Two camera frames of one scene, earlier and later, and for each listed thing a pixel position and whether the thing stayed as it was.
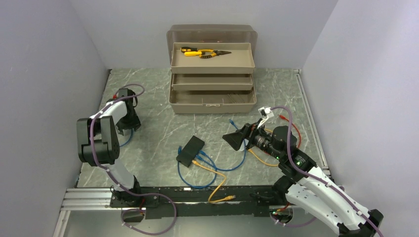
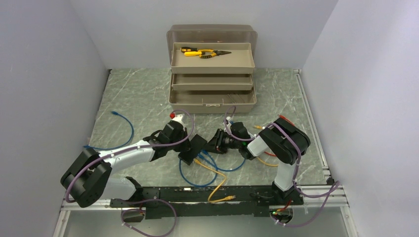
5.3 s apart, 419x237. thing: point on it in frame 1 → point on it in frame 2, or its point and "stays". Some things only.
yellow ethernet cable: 228,197 stays
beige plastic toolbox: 212,67 stays
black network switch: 190,151 stays
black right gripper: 235,139 → 215,144
